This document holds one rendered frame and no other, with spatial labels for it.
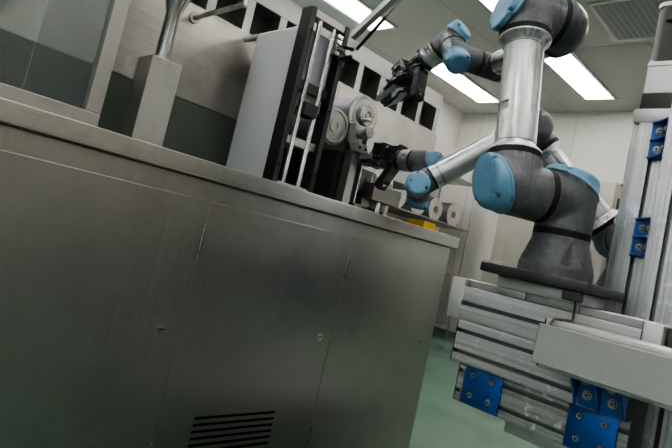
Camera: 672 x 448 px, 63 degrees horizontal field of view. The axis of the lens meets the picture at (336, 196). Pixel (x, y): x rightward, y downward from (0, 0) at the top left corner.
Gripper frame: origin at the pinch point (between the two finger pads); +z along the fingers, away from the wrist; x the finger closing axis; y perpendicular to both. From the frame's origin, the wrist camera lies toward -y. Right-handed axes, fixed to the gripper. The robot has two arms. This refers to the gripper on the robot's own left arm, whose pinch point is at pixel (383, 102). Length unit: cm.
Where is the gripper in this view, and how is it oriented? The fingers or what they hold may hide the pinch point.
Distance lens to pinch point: 187.9
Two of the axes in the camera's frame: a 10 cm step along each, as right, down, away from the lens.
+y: -1.4, -7.7, 6.3
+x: -7.2, -3.5, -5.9
